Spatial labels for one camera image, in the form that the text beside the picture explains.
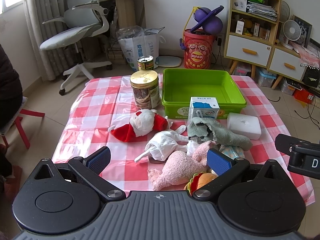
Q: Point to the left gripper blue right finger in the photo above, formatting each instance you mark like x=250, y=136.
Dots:
x=228, y=171

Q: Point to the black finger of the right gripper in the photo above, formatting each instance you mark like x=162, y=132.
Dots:
x=304, y=156

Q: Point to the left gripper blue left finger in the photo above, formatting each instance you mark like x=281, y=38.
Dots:
x=87, y=171

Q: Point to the light blue patterned cloth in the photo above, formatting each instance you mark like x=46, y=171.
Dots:
x=232, y=151

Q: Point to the hamburger plush toy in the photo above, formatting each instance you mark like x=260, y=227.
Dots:
x=199, y=180

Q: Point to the grey green towel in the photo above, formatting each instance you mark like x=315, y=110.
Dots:
x=208, y=129

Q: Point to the pink plush toy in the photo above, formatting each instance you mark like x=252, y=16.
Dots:
x=180, y=167

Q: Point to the santa claus plush toy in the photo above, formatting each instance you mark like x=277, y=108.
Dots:
x=140, y=124

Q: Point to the white foam block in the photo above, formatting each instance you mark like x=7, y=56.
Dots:
x=246, y=125

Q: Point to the brown powder puff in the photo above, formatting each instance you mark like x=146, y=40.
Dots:
x=154, y=161

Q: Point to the blue white milk carton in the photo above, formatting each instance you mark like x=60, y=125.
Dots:
x=203, y=107

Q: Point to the red white checkered tablecloth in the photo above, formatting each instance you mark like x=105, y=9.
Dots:
x=108, y=102

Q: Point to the red stool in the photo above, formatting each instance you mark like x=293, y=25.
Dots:
x=17, y=121

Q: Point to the clear plastic storage box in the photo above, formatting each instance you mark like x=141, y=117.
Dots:
x=264, y=78

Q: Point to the green plastic bin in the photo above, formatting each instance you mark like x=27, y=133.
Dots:
x=180, y=85

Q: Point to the gold lid cookie jar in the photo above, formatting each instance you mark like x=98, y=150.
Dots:
x=145, y=86

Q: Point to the low white drawer cabinet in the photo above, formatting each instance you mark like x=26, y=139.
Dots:
x=285, y=63

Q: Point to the yellow labelled tin can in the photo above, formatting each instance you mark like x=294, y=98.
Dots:
x=145, y=63

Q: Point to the white bathroom scale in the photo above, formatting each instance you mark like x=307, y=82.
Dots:
x=168, y=61

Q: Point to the red snack bucket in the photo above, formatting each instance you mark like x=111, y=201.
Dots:
x=197, y=48

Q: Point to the white desk fan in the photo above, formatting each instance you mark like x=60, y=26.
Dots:
x=291, y=32

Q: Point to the framed picture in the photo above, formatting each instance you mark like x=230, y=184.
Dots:
x=306, y=29

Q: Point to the white paper shopping bag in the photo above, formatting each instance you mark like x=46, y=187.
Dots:
x=136, y=42

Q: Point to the wooden shelf cabinet with drawers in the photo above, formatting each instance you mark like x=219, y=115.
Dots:
x=251, y=33

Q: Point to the purple bounce ball toy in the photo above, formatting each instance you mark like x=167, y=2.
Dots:
x=207, y=20

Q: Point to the white grey office chair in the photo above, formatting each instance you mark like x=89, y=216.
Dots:
x=84, y=18

